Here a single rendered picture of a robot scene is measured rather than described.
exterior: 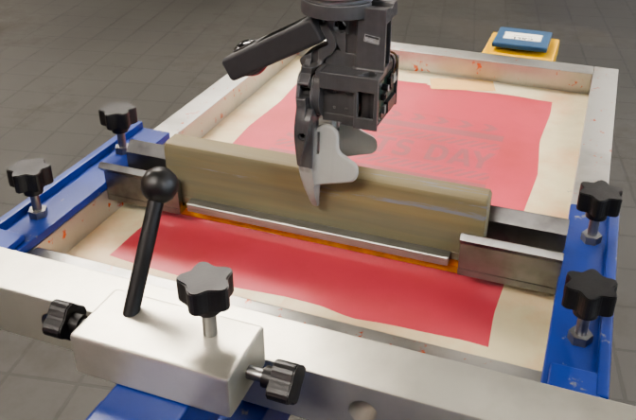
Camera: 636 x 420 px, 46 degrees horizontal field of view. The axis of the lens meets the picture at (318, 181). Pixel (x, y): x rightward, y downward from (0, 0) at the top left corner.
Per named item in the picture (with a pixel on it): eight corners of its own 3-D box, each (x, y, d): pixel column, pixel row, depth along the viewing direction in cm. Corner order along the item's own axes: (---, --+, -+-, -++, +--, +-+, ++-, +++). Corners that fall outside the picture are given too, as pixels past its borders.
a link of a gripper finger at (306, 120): (306, 172, 72) (312, 82, 69) (291, 169, 72) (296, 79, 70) (323, 160, 76) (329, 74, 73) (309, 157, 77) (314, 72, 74)
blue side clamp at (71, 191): (142, 166, 103) (136, 120, 99) (174, 172, 101) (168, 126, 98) (-14, 293, 78) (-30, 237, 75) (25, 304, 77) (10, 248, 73)
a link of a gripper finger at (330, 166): (349, 222, 73) (358, 131, 70) (293, 211, 75) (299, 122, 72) (359, 213, 76) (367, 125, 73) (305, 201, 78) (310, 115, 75)
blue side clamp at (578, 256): (561, 248, 86) (572, 196, 82) (608, 257, 84) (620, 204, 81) (528, 444, 61) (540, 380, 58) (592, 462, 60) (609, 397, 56)
